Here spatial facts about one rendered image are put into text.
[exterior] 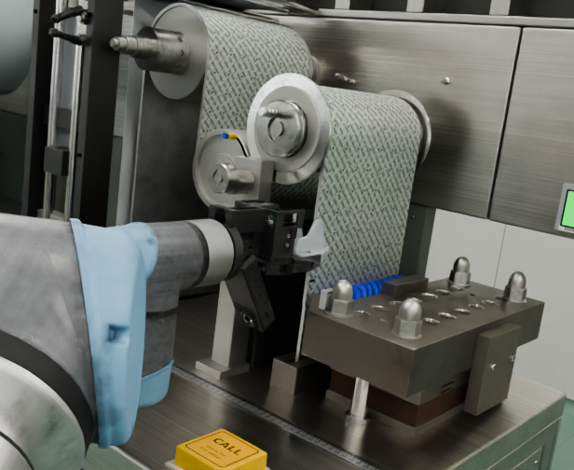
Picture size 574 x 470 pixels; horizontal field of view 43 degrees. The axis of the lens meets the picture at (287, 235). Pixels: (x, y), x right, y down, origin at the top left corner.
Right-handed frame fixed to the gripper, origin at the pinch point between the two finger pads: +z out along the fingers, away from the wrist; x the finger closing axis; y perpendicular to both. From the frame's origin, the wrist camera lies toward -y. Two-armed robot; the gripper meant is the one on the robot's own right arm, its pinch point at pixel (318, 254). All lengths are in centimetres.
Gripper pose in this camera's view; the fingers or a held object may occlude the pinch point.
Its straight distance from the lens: 99.9
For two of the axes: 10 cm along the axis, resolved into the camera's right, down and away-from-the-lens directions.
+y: 1.3, -9.7, -1.9
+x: -7.5, -2.2, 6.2
